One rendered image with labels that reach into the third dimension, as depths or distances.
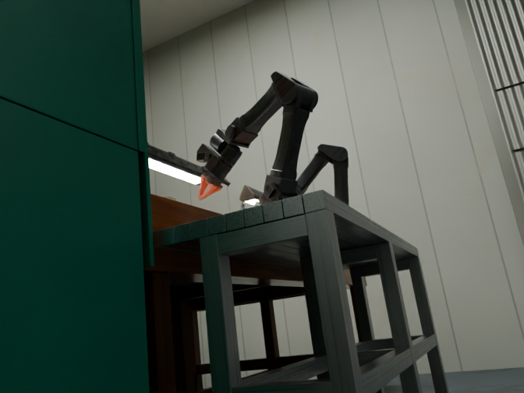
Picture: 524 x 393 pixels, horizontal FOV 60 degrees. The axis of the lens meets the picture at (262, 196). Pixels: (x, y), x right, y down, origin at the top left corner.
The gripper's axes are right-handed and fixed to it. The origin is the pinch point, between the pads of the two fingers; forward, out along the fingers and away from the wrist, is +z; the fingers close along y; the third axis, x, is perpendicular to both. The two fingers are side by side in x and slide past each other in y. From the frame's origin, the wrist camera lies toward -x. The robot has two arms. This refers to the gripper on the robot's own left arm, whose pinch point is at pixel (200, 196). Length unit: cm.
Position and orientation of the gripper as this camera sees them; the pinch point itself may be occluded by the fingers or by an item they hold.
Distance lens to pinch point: 148.4
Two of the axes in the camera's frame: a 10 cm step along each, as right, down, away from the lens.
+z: -5.9, 8.0, 1.5
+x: 6.6, 5.7, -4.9
